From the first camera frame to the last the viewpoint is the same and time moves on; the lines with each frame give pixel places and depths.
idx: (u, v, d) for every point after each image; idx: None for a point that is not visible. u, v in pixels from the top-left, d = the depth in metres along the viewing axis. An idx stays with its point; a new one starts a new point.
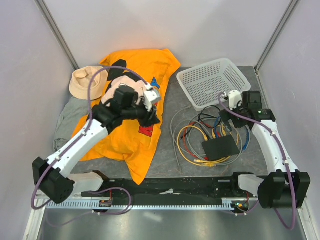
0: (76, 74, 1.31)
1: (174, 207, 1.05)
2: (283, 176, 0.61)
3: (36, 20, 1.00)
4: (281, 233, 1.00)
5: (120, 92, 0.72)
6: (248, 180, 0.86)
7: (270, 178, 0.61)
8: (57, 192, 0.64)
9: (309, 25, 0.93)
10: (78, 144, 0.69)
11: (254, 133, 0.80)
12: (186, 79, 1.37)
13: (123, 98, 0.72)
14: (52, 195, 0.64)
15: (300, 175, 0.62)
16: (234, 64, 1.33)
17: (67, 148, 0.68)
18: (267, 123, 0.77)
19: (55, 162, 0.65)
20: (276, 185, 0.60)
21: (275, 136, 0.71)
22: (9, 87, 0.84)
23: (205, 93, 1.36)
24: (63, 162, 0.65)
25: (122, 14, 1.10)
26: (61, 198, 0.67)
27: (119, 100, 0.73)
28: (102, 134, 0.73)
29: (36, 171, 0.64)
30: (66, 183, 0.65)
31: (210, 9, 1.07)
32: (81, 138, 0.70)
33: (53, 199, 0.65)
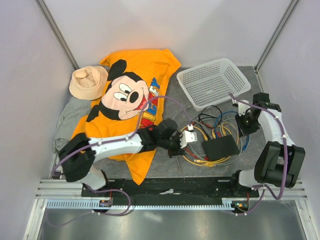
0: (76, 73, 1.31)
1: (174, 207, 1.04)
2: (279, 146, 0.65)
3: (37, 20, 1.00)
4: (280, 233, 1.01)
5: (164, 124, 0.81)
6: (247, 174, 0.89)
7: (266, 147, 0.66)
8: (77, 169, 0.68)
9: (309, 25, 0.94)
10: (119, 144, 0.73)
11: (259, 121, 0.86)
12: (186, 79, 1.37)
13: (166, 129, 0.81)
14: (69, 169, 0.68)
15: (296, 148, 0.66)
16: (234, 64, 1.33)
17: (109, 139, 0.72)
18: (273, 111, 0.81)
19: (95, 144, 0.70)
20: (270, 153, 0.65)
21: (278, 119, 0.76)
22: (9, 87, 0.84)
23: (205, 93, 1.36)
24: (100, 148, 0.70)
25: (123, 14, 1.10)
26: (72, 176, 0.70)
27: (161, 129, 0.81)
28: (135, 148, 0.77)
29: (77, 141, 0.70)
30: (86, 167, 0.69)
31: (210, 9, 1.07)
32: (122, 140, 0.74)
33: (66, 173, 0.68)
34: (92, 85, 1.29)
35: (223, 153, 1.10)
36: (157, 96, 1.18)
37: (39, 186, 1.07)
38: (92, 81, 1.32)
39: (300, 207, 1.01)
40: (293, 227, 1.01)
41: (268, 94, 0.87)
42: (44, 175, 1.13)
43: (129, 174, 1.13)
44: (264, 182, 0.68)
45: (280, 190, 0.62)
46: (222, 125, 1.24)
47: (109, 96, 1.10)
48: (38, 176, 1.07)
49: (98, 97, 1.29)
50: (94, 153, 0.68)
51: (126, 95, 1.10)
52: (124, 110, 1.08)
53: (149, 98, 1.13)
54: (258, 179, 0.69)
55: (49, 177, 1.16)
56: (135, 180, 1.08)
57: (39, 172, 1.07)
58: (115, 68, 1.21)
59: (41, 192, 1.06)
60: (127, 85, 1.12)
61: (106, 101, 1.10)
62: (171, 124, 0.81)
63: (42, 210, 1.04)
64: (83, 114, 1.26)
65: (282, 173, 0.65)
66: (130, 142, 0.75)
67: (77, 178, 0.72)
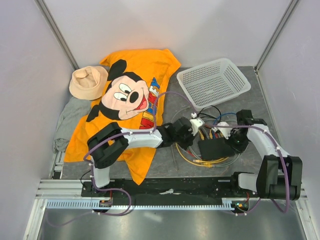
0: (76, 74, 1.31)
1: (174, 207, 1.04)
2: (276, 159, 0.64)
3: (37, 20, 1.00)
4: (281, 234, 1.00)
5: (180, 122, 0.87)
6: (247, 177, 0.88)
7: (264, 161, 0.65)
8: (109, 156, 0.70)
9: (309, 25, 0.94)
10: (145, 136, 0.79)
11: (249, 138, 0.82)
12: (186, 79, 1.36)
13: (181, 127, 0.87)
14: (101, 156, 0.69)
15: (292, 159, 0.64)
16: (234, 64, 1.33)
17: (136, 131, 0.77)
18: (259, 125, 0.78)
19: (127, 133, 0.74)
20: (269, 168, 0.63)
21: (267, 133, 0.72)
22: (10, 87, 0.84)
23: (205, 93, 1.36)
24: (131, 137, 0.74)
25: (123, 14, 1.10)
26: (102, 163, 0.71)
27: (177, 127, 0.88)
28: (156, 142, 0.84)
29: (109, 130, 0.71)
30: (117, 155, 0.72)
31: (210, 9, 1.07)
32: (147, 133, 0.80)
33: (97, 160, 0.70)
34: (92, 85, 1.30)
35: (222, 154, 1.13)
36: (157, 96, 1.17)
37: (39, 186, 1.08)
38: (92, 81, 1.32)
39: (300, 207, 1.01)
40: (293, 227, 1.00)
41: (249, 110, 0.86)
42: (44, 175, 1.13)
43: (129, 174, 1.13)
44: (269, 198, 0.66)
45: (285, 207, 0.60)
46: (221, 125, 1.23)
47: (108, 95, 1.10)
48: (38, 176, 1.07)
49: (99, 97, 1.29)
50: (127, 141, 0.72)
51: (126, 95, 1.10)
52: (124, 110, 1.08)
53: (149, 98, 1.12)
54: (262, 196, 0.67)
55: (49, 177, 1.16)
56: (135, 180, 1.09)
57: (39, 172, 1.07)
58: (115, 67, 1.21)
59: (41, 192, 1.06)
60: (127, 85, 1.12)
61: (106, 101, 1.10)
62: (185, 122, 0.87)
63: (42, 210, 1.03)
64: (83, 114, 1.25)
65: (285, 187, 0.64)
66: (153, 136, 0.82)
67: (103, 166, 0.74)
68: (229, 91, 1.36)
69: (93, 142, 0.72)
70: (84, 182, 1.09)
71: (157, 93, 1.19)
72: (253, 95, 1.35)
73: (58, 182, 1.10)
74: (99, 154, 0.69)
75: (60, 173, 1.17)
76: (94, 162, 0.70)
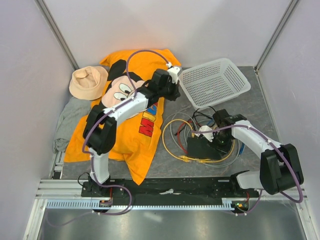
0: (76, 74, 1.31)
1: (174, 207, 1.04)
2: (272, 152, 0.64)
3: (37, 20, 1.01)
4: (281, 234, 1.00)
5: (157, 74, 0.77)
6: (247, 177, 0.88)
7: (262, 157, 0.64)
8: (107, 138, 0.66)
9: (309, 25, 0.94)
10: (129, 105, 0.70)
11: (236, 136, 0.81)
12: (186, 79, 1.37)
13: (161, 77, 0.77)
14: (99, 142, 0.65)
15: (286, 147, 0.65)
16: (234, 64, 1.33)
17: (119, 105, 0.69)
18: (241, 123, 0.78)
19: (111, 112, 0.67)
20: (270, 162, 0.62)
21: (252, 128, 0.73)
22: (10, 87, 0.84)
23: (205, 93, 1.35)
24: (117, 114, 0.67)
25: (122, 15, 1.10)
26: (104, 148, 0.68)
27: (158, 80, 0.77)
28: (144, 104, 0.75)
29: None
30: (113, 134, 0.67)
31: (210, 9, 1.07)
32: (130, 102, 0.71)
33: (99, 146, 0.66)
34: (92, 85, 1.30)
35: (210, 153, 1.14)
36: None
37: (39, 186, 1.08)
38: (92, 81, 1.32)
39: (300, 208, 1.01)
40: (293, 227, 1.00)
41: (224, 109, 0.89)
42: (44, 175, 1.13)
43: (129, 174, 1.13)
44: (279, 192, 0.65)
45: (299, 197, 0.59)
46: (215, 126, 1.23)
47: (108, 96, 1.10)
48: (38, 176, 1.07)
49: (99, 97, 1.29)
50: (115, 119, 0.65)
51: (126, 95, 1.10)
52: None
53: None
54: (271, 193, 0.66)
55: (49, 177, 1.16)
56: (135, 180, 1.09)
57: (39, 172, 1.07)
58: (116, 67, 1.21)
59: (41, 192, 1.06)
60: (127, 85, 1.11)
61: (106, 101, 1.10)
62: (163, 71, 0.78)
63: (42, 210, 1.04)
64: (83, 114, 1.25)
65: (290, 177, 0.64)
66: (137, 101, 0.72)
67: (108, 148, 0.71)
68: (229, 91, 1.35)
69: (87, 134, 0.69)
70: (78, 179, 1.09)
71: None
72: (253, 95, 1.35)
73: (58, 182, 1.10)
74: (97, 140, 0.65)
75: (60, 173, 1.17)
76: (97, 150, 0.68)
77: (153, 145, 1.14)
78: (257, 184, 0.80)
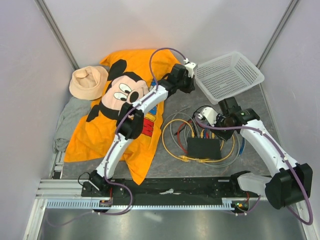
0: (76, 73, 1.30)
1: (174, 206, 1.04)
2: (288, 174, 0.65)
3: (37, 20, 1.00)
4: (281, 233, 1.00)
5: (176, 68, 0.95)
6: (248, 179, 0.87)
7: (276, 177, 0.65)
8: (136, 126, 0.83)
9: (309, 25, 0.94)
10: (153, 98, 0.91)
11: (243, 135, 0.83)
12: (200, 73, 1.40)
13: (180, 71, 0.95)
14: (129, 130, 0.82)
15: (302, 168, 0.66)
16: (247, 59, 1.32)
17: (144, 99, 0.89)
18: (253, 124, 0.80)
19: (139, 105, 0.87)
20: (285, 183, 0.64)
21: (266, 135, 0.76)
22: (10, 87, 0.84)
23: (221, 86, 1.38)
24: (143, 106, 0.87)
25: (122, 14, 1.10)
26: (133, 135, 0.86)
27: (176, 73, 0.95)
28: (164, 95, 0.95)
29: (124, 110, 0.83)
30: (141, 123, 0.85)
31: (210, 9, 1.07)
32: (153, 94, 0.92)
33: (130, 133, 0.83)
34: (93, 85, 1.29)
35: (209, 153, 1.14)
36: None
37: (39, 186, 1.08)
38: (92, 81, 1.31)
39: (300, 207, 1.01)
40: (293, 227, 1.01)
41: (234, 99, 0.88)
42: (44, 175, 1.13)
43: (129, 174, 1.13)
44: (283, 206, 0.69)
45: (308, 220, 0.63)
46: None
47: (108, 96, 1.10)
48: (38, 176, 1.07)
49: (98, 97, 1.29)
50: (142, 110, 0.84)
51: (126, 95, 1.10)
52: None
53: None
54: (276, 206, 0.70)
55: (49, 177, 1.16)
56: (135, 181, 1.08)
57: (38, 172, 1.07)
58: (116, 67, 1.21)
59: (41, 192, 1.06)
60: (127, 85, 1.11)
61: (106, 101, 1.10)
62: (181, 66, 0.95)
63: (42, 210, 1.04)
64: (83, 114, 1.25)
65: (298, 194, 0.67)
66: (158, 93, 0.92)
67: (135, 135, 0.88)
68: (242, 84, 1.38)
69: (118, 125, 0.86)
70: (78, 179, 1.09)
71: None
72: (253, 95, 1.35)
73: (58, 182, 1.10)
74: (129, 129, 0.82)
75: (60, 173, 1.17)
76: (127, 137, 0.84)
77: (153, 145, 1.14)
78: (259, 189, 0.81)
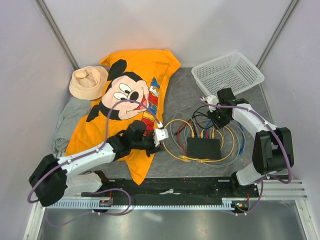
0: (76, 73, 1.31)
1: (174, 206, 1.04)
2: (267, 133, 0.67)
3: (37, 20, 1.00)
4: (281, 233, 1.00)
5: (132, 127, 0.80)
6: (245, 170, 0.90)
7: (256, 137, 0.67)
8: (52, 192, 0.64)
9: (309, 25, 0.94)
10: (89, 157, 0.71)
11: (235, 119, 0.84)
12: (200, 73, 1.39)
13: (134, 132, 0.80)
14: (42, 193, 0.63)
15: (281, 130, 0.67)
16: (248, 60, 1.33)
17: (76, 156, 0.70)
18: (242, 105, 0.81)
19: (65, 164, 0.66)
20: (263, 141, 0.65)
21: (252, 110, 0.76)
22: (10, 87, 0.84)
23: (220, 86, 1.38)
24: (71, 166, 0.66)
25: (122, 14, 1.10)
26: (46, 201, 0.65)
27: (130, 133, 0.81)
28: (109, 157, 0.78)
29: (45, 164, 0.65)
30: (61, 188, 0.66)
31: (210, 9, 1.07)
32: (94, 153, 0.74)
33: (42, 197, 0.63)
34: (92, 85, 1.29)
35: (209, 153, 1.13)
36: (157, 96, 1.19)
37: None
38: (92, 81, 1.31)
39: (300, 208, 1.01)
40: (293, 227, 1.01)
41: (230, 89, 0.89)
42: None
43: (129, 174, 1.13)
44: (268, 172, 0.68)
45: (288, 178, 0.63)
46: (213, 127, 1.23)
47: (108, 95, 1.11)
48: None
49: (98, 97, 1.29)
50: (66, 171, 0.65)
51: (126, 95, 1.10)
52: (124, 109, 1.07)
53: (149, 98, 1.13)
54: (261, 172, 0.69)
55: None
56: (136, 181, 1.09)
57: None
58: (116, 67, 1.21)
59: None
60: (127, 85, 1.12)
61: (106, 101, 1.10)
62: (139, 126, 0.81)
63: (42, 210, 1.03)
64: (83, 114, 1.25)
65: (281, 159, 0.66)
66: (100, 153, 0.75)
67: (51, 201, 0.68)
68: (242, 84, 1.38)
69: (35, 180, 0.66)
70: None
71: (157, 93, 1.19)
72: (253, 95, 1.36)
73: None
74: (42, 192, 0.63)
75: None
76: (40, 200, 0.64)
77: None
78: (254, 175, 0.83)
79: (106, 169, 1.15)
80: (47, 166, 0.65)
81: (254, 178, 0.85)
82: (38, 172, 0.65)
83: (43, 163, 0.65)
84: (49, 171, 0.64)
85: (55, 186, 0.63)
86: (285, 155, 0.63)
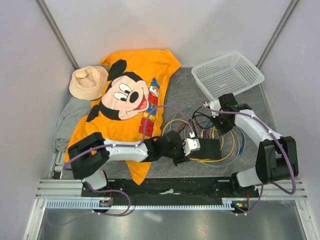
0: (76, 73, 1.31)
1: (174, 207, 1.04)
2: (271, 143, 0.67)
3: (37, 20, 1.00)
4: (280, 233, 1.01)
5: (167, 137, 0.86)
6: (246, 172, 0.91)
7: (260, 146, 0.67)
8: (88, 167, 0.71)
9: (309, 25, 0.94)
10: (129, 150, 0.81)
11: (238, 124, 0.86)
12: (200, 73, 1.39)
13: (168, 142, 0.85)
14: (79, 166, 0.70)
15: (285, 139, 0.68)
16: (248, 60, 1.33)
17: (120, 143, 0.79)
18: (245, 111, 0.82)
19: (109, 146, 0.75)
20: (267, 151, 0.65)
21: (254, 117, 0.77)
22: (10, 87, 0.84)
23: (220, 87, 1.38)
24: (113, 150, 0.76)
25: (122, 14, 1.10)
26: (79, 173, 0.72)
27: (164, 142, 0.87)
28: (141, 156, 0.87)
29: (91, 140, 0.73)
30: (96, 167, 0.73)
31: (210, 9, 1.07)
32: (132, 147, 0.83)
33: (75, 169, 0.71)
34: (92, 85, 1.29)
35: (209, 153, 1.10)
36: (157, 96, 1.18)
37: (39, 186, 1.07)
38: (92, 81, 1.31)
39: (300, 208, 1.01)
40: (293, 227, 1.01)
41: (232, 94, 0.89)
42: (44, 175, 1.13)
43: (129, 174, 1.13)
44: (271, 181, 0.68)
45: (292, 189, 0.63)
46: (213, 127, 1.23)
47: (108, 95, 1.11)
48: (38, 176, 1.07)
49: (98, 97, 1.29)
50: (107, 154, 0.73)
51: (126, 95, 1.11)
52: (124, 110, 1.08)
53: (149, 98, 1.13)
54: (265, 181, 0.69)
55: (49, 177, 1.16)
56: (135, 180, 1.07)
57: (38, 172, 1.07)
58: (116, 67, 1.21)
59: (41, 192, 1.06)
60: (127, 85, 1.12)
61: (106, 101, 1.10)
62: (173, 138, 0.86)
63: (42, 210, 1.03)
64: (83, 114, 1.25)
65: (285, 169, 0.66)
66: (138, 150, 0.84)
67: (83, 175, 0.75)
68: (242, 84, 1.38)
69: (75, 150, 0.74)
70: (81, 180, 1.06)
71: (157, 93, 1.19)
72: (253, 95, 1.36)
73: (57, 182, 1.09)
74: (78, 164, 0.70)
75: (60, 173, 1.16)
76: (73, 171, 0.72)
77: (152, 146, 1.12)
78: (252, 176, 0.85)
79: (106, 169, 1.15)
80: (92, 142, 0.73)
81: (252, 180, 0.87)
82: (83, 144, 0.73)
83: (91, 137, 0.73)
84: (94, 148, 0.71)
85: (94, 163, 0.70)
86: (289, 167, 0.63)
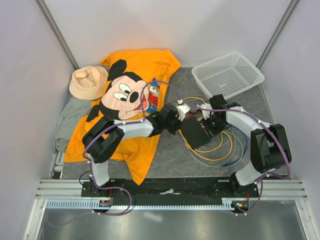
0: (76, 74, 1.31)
1: (174, 206, 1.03)
2: (262, 131, 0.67)
3: (37, 20, 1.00)
4: (280, 233, 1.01)
5: (166, 108, 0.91)
6: (244, 170, 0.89)
7: (252, 135, 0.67)
8: (108, 148, 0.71)
9: (309, 25, 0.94)
10: (137, 126, 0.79)
11: (230, 122, 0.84)
12: (200, 73, 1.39)
13: (168, 112, 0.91)
14: (99, 149, 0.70)
15: (275, 127, 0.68)
16: (248, 60, 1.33)
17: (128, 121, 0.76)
18: (235, 108, 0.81)
19: (121, 124, 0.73)
20: (258, 139, 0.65)
21: (245, 112, 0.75)
22: (10, 87, 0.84)
23: (220, 87, 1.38)
24: (125, 128, 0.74)
25: (122, 15, 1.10)
26: (101, 157, 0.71)
27: (165, 113, 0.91)
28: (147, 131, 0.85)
29: (102, 123, 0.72)
30: (115, 146, 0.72)
31: (210, 9, 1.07)
32: (138, 123, 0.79)
33: (95, 154, 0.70)
34: (92, 85, 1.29)
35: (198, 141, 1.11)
36: (157, 96, 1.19)
37: (39, 186, 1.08)
38: (92, 81, 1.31)
39: (300, 208, 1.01)
40: (293, 227, 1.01)
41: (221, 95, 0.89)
42: (44, 175, 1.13)
43: (129, 174, 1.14)
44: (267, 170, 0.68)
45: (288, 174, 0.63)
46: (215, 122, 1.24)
47: (108, 96, 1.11)
48: (38, 176, 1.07)
49: (98, 97, 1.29)
50: (122, 130, 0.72)
51: (126, 95, 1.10)
52: (124, 110, 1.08)
53: (149, 98, 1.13)
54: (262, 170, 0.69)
55: (49, 177, 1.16)
56: (135, 180, 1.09)
57: (38, 172, 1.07)
58: (116, 67, 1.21)
59: (41, 192, 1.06)
60: (127, 85, 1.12)
61: (106, 100, 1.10)
62: (171, 107, 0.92)
63: (42, 210, 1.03)
64: (83, 114, 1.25)
65: (279, 155, 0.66)
66: (144, 124, 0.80)
67: (105, 158, 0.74)
68: (242, 84, 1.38)
69: (89, 138, 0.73)
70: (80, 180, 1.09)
71: (157, 93, 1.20)
72: (253, 95, 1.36)
73: (57, 181, 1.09)
74: (97, 148, 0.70)
75: (60, 173, 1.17)
76: (94, 157, 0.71)
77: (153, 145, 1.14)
78: (252, 173, 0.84)
79: None
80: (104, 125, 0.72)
81: (252, 177, 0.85)
82: (96, 130, 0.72)
83: (101, 122, 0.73)
84: (107, 128, 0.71)
85: (112, 142, 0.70)
86: (282, 151, 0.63)
